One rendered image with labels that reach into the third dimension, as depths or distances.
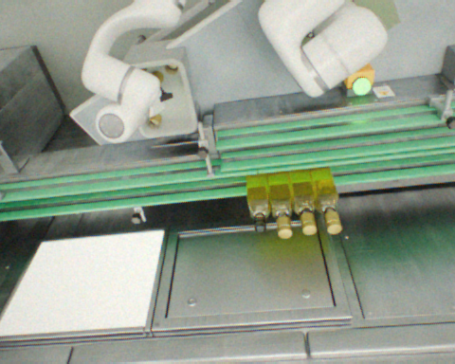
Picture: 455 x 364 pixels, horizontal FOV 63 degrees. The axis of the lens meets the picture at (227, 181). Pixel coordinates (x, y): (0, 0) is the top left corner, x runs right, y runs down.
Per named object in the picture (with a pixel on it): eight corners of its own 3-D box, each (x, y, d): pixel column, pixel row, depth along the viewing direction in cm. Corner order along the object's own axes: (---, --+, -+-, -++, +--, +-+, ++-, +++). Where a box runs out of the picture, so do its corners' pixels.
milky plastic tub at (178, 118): (147, 124, 118) (142, 139, 111) (124, 55, 104) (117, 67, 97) (201, 118, 116) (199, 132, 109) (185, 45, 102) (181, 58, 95)
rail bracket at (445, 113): (422, 103, 98) (445, 131, 88) (427, 77, 93) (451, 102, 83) (438, 101, 98) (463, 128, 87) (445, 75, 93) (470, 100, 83)
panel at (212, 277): (43, 245, 121) (-10, 347, 95) (38, 238, 119) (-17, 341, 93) (324, 218, 111) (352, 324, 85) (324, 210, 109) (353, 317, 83)
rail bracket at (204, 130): (207, 160, 110) (205, 188, 100) (195, 110, 99) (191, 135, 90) (217, 158, 110) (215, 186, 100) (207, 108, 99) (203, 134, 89)
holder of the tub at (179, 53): (153, 137, 121) (149, 151, 115) (125, 55, 104) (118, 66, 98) (204, 131, 119) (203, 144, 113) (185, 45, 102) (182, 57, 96)
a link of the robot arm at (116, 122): (107, 61, 66) (158, 83, 67) (126, 54, 75) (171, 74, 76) (87, 136, 72) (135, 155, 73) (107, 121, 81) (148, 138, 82)
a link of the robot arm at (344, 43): (373, 24, 76) (403, 51, 64) (317, 64, 81) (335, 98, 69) (350, -17, 71) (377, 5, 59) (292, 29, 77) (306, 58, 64)
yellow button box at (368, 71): (340, 85, 109) (346, 98, 103) (341, 61, 104) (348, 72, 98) (365, 82, 108) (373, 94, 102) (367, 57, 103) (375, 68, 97)
